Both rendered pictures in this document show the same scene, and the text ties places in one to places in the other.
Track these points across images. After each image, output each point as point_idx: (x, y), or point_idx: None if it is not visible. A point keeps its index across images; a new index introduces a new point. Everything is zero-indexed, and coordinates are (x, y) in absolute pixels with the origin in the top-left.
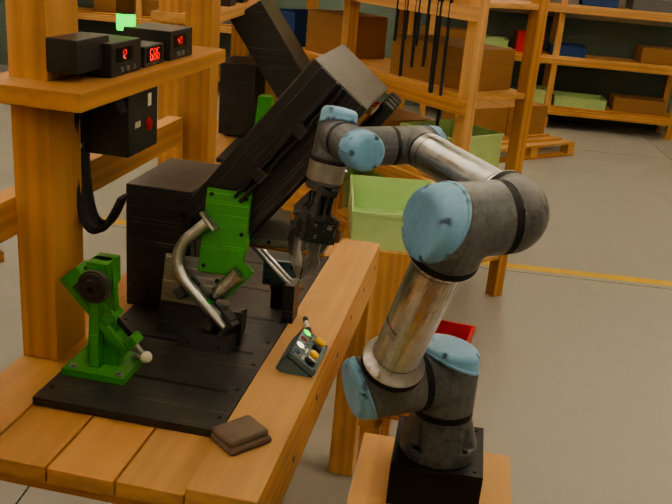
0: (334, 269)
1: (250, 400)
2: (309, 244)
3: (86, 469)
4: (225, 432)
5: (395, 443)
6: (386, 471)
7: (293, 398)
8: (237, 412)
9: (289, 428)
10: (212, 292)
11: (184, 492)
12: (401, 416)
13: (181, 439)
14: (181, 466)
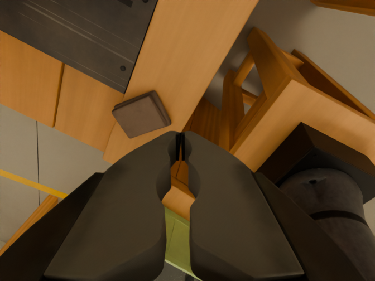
0: None
1: (160, 34)
2: (190, 258)
3: (27, 110)
4: (124, 124)
5: (277, 183)
6: (275, 143)
7: (217, 38)
8: (143, 61)
9: (195, 103)
10: None
11: (104, 150)
12: (315, 149)
13: (92, 83)
14: (98, 121)
